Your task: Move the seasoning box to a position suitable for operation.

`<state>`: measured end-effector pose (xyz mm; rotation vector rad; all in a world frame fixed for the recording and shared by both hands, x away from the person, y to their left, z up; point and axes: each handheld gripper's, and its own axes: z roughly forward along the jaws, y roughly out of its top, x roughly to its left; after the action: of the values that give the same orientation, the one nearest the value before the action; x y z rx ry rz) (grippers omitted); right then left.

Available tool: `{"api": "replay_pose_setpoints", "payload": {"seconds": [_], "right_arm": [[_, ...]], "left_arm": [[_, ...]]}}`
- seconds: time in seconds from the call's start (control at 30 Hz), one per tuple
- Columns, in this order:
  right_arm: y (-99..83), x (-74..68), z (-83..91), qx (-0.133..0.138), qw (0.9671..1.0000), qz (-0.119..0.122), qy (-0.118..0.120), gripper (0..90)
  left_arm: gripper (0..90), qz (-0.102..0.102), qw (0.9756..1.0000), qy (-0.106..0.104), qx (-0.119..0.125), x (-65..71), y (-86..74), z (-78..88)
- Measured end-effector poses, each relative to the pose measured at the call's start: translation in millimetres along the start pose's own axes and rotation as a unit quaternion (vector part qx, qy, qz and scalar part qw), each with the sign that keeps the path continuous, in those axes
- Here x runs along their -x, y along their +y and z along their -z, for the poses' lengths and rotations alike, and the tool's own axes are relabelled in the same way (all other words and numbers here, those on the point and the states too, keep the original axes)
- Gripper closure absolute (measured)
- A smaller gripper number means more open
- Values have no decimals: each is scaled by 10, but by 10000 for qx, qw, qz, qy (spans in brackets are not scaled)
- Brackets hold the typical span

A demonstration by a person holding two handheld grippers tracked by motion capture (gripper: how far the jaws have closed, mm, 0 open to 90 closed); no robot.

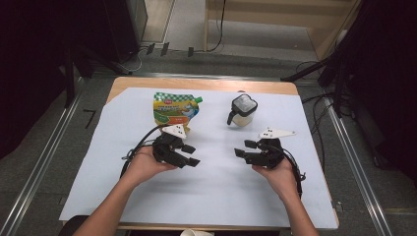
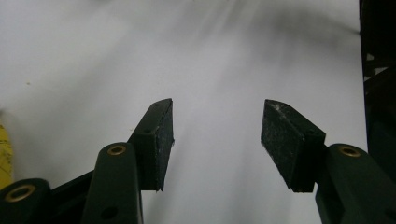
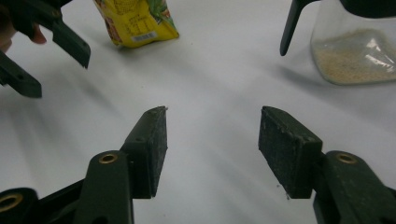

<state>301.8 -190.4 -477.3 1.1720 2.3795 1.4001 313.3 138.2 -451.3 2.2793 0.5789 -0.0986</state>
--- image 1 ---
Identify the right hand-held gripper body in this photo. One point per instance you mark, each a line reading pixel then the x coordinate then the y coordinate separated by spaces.
pixel 270 154

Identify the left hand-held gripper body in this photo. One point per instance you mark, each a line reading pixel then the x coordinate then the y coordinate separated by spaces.
pixel 167 150

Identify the yellow green spout pouch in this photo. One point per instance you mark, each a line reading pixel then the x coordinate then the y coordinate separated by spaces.
pixel 173 108

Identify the person's left hand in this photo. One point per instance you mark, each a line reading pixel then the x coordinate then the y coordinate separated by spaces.
pixel 144 165

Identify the person's right hand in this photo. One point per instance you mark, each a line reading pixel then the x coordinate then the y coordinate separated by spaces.
pixel 282 180

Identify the white paper mat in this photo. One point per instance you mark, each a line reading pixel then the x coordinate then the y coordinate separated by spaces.
pixel 213 196

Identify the white cup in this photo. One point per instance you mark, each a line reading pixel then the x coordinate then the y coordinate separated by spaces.
pixel 196 233

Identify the black stand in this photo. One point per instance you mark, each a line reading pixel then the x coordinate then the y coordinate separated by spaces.
pixel 305 70
pixel 69 85

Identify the small black floor plate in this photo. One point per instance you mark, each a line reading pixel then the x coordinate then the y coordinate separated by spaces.
pixel 150 48
pixel 165 48
pixel 190 51

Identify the dark cabinet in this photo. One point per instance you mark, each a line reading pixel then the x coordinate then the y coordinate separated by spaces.
pixel 118 26

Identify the black curtain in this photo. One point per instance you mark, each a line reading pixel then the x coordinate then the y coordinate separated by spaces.
pixel 26 65
pixel 387 82

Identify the metal floor rail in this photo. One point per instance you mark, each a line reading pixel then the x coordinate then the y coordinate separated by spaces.
pixel 355 167
pixel 43 164

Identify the light wooden frame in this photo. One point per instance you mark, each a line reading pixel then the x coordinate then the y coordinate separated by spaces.
pixel 206 26

